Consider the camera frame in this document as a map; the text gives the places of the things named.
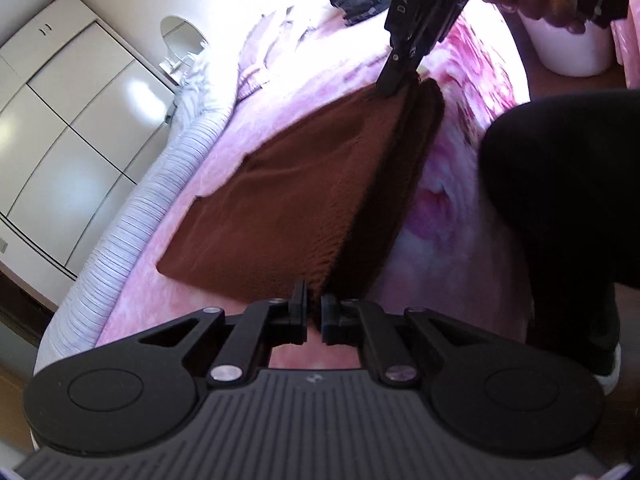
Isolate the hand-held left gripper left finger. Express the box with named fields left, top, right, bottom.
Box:
left=137, top=280, right=310, bottom=388

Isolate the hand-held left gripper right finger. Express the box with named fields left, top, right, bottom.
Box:
left=320, top=294, right=482, bottom=388

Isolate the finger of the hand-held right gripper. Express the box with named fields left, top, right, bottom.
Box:
left=375, top=40, right=427, bottom=97

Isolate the maroon towel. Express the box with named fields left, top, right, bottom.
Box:
left=156, top=77, right=446, bottom=307

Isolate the pink floral blanket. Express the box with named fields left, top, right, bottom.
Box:
left=95, top=2, right=533, bottom=372

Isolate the white round plastic bin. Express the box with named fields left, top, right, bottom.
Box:
left=517, top=7, right=616, bottom=79

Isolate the lilac striped quilt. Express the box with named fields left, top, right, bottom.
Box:
left=32, top=55, right=237, bottom=377

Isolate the person's black trouser leg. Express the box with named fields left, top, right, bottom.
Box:
left=477, top=87, right=640, bottom=377

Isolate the round white mirror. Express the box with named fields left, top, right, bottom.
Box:
left=159, top=14, right=212, bottom=77

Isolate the white wardrobe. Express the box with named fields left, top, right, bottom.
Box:
left=0, top=0, right=182, bottom=281

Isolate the person's shoe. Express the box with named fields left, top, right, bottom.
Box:
left=592, top=341, right=624, bottom=397

